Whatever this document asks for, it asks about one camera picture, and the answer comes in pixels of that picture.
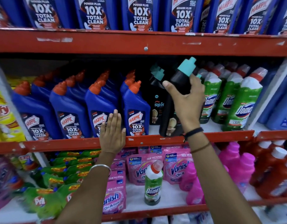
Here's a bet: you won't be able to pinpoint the person's right hand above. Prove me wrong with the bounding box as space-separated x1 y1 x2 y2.
162 73 206 134

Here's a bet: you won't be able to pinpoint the person's left hand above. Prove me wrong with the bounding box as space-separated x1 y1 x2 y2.
99 110 127 154

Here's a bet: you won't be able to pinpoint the black bottle with teal cap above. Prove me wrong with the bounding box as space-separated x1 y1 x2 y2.
149 63 161 77
148 69 169 126
159 57 200 137

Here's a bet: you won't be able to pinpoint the person's left forearm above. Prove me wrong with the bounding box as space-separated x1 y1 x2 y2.
55 151 119 224

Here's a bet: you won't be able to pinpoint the person's right forearm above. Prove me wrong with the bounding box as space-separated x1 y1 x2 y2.
184 128 263 224

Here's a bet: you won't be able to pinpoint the silver bangle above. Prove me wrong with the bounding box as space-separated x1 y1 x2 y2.
89 164 112 177

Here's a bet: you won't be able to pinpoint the stack of pink pouches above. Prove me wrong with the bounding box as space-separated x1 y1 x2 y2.
103 145 195 215

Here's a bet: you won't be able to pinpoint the group of orange-capped blue bottles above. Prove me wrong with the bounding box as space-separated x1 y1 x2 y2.
12 69 151 141

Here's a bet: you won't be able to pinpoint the red metal shelf beam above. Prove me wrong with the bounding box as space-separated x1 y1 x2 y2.
0 130 287 156
0 27 287 58

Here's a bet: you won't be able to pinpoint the single green red-capped bottle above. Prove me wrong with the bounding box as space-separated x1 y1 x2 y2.
144 159 164 206

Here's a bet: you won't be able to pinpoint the brown thread band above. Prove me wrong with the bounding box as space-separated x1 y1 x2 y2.
191 142 211 154

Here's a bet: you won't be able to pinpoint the stack of green pouches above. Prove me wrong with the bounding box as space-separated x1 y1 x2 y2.
18 149 102 219

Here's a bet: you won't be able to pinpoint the group of green cleaner bottles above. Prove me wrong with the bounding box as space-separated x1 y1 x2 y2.
197 62 268 132

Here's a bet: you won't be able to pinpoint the pink plastic bottle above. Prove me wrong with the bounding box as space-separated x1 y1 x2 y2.
179 162 197 191
229 152 256 194
219 141 241 168
186 177 206 205

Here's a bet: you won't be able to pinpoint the row of large blue bottles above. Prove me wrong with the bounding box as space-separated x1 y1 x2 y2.
0 0 287 36

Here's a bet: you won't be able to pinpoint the yellow detergent packet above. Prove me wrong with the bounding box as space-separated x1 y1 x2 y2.
0 87 26 142

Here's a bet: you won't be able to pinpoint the light blue bottles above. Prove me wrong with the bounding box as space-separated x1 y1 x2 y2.
257 62 287 131

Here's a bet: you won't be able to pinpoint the purple pouches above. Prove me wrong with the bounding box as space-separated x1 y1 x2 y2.
0 155 24 212

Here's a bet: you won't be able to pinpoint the red bottle with white cap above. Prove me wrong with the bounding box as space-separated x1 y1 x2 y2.
255 147 287 199
249 140 273 187
269 157 287 198

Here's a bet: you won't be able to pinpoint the black thread bracelet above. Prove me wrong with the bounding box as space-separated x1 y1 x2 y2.
183 127 204 142

